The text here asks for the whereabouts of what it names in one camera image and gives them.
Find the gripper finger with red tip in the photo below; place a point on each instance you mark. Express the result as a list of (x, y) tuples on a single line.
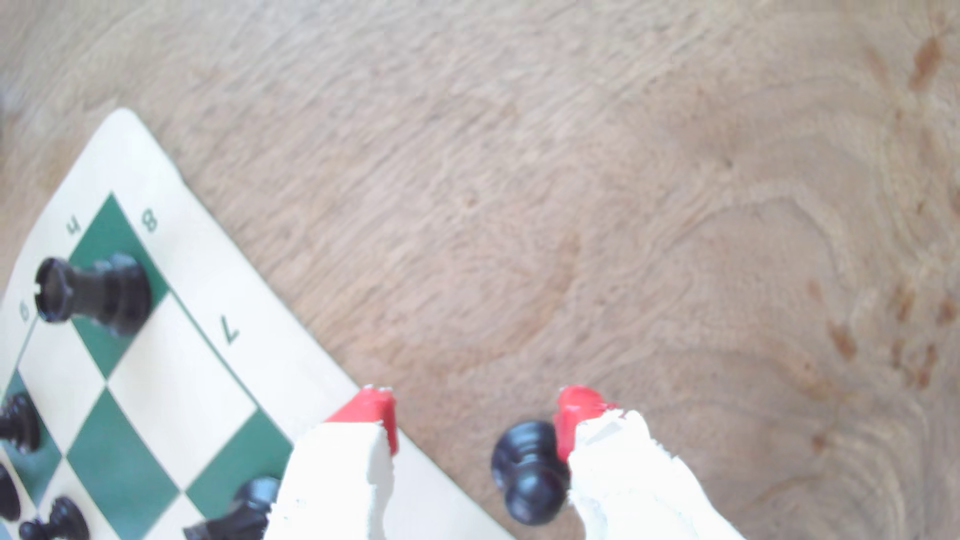
[(337, 480), (630, 480)]

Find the black pawn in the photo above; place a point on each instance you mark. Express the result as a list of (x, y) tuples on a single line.
[(60, 521), (529, 472)]

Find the green and cream chess mat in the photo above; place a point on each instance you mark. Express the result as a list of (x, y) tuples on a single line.
[(180, 390)]

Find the black knight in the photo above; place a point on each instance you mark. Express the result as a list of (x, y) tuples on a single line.
[(240, 514)]

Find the black rook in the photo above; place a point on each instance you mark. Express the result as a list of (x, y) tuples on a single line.
[(105, 294)]

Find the black bishop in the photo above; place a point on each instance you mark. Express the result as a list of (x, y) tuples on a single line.
[(19, 424)]

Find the black queen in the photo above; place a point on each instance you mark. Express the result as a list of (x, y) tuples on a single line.
[(7, 493)]

